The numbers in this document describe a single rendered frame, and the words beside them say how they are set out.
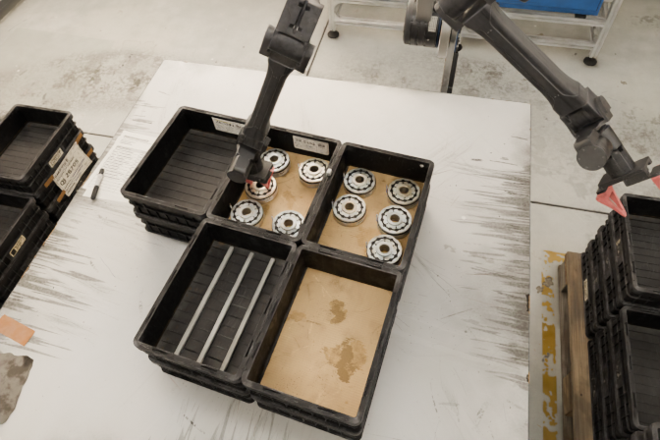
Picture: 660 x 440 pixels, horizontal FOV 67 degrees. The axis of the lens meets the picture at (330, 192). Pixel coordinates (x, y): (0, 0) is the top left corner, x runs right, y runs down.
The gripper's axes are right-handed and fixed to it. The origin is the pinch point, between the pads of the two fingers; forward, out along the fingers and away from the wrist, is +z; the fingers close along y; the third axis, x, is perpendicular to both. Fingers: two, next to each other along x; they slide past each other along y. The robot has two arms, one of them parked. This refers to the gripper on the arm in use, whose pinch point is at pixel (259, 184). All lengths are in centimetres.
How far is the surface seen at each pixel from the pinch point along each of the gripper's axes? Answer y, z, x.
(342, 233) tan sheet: 30.1, 4.1, -7.4
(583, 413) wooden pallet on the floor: 122, 74, -18
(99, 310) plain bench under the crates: -36, 14, -50
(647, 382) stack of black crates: 134, 51, -8
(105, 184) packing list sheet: -63, 16, -7
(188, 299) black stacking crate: -4.7, 1.8, -41.4
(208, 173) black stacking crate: -20.6, 4.1, 1.4
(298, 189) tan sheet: 11.0, 4.6, 4.2
